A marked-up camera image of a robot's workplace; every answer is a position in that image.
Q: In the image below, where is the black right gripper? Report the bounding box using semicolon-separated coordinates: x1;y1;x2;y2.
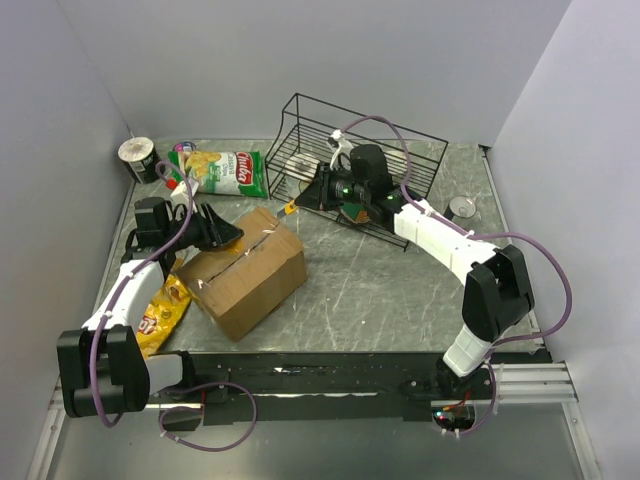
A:
294;164;370;213

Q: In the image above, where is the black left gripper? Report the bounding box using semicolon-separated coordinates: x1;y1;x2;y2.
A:
162;202;242;252

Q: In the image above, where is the brown cardboard express box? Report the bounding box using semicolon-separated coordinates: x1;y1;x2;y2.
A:
178;207;308;342

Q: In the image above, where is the yellow utility knife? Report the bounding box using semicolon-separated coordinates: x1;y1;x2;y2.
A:
276;200;298;219

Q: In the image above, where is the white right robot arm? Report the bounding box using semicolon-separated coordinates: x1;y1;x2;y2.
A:
294;144;535;399

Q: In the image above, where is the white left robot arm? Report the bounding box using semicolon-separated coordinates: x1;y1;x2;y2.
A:
56;197;244;424

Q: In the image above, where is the green lid jar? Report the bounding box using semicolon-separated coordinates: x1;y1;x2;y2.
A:
340;205;370;224

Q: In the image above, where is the green white chips bag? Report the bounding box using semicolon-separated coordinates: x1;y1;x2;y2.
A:
168;150;269;198

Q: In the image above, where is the white lid can in rack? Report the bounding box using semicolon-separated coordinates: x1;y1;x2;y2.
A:
285;153;319;197

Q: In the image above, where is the yellow chips bag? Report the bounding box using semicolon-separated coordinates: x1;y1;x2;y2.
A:
136;274;192;358

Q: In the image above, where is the silver top tin can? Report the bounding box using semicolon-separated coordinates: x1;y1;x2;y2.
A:
445;196;477;220

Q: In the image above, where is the black can white lid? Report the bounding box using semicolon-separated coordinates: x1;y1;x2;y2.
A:
117;137;159;184

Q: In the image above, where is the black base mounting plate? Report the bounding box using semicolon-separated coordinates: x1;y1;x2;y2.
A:
137;350;551;427

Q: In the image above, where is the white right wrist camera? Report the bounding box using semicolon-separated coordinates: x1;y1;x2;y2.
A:
327;129;354;170

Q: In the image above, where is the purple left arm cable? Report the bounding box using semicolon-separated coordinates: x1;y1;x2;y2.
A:
87;160;199;429

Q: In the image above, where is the black wire basket rack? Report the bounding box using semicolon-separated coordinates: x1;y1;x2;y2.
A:
265;93;449;249

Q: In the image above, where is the aluminium rail frame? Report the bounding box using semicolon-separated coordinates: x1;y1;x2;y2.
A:
29;351;602;479

